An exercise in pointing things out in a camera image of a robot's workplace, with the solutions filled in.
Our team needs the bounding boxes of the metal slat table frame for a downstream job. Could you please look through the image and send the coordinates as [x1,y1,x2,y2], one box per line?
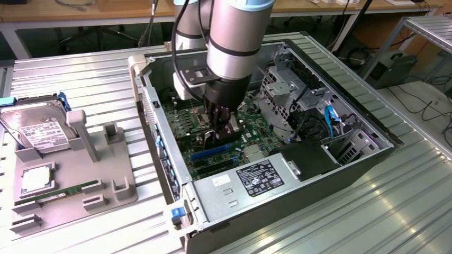
[360,16,452,80]

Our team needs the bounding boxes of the blue expansion slot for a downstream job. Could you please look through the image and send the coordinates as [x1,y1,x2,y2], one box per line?
[189,147,228,161]

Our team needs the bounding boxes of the black box on floor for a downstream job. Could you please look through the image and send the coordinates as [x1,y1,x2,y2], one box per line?
[368,52,417,89]

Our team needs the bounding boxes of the wooden desk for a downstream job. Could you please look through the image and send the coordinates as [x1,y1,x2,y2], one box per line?
[0,0,442,23]

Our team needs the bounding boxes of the blue wire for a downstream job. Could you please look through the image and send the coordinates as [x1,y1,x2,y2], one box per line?
[324,105,341,138]

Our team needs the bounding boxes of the open black PC case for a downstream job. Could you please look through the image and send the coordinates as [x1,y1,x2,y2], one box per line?
[126,31,405,254]

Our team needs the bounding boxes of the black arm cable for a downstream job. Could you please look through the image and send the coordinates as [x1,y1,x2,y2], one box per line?
[170,0,212,99]

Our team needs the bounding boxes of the green RAM stick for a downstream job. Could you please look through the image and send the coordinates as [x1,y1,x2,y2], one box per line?
[13,180,100,206]

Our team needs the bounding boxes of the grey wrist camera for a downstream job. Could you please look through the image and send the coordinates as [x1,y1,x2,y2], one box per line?
[172,68,216,101]

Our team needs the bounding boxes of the silver chipset heatsink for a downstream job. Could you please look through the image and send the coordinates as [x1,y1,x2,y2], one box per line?
[242,147,265,162]

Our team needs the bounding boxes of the green motherboard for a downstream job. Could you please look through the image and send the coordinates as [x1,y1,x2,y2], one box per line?
[164,88,282,180]

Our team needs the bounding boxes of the black RAM slot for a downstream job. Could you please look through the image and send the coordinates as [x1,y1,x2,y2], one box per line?
[172,97,194,110]

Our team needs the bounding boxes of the hanging black cable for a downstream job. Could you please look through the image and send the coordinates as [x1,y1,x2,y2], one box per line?
[138,0,158,48]

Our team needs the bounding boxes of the grey power supply unit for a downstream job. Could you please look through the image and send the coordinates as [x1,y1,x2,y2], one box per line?
[192,155,301,223]

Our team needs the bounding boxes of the grey parts rack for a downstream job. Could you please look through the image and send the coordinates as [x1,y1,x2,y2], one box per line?
[6,110,138,241]

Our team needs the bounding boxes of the metal disk bay cage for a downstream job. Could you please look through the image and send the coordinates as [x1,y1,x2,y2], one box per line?
[258,66,332,141]

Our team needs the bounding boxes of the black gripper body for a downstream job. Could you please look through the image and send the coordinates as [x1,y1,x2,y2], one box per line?
[202,75,253,111]

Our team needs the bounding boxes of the silver CPU chip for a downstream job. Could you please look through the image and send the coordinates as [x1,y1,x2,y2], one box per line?
[20,168,53,194]

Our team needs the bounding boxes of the black floor cable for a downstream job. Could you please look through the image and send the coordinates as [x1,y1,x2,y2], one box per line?
[388,76,452,125]

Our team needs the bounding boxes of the silver hard disk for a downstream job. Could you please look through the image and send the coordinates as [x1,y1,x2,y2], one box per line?
[0,102,78,154]

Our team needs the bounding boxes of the blue disk caddy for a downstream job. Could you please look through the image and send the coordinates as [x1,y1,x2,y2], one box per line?
[0,91,73,112]

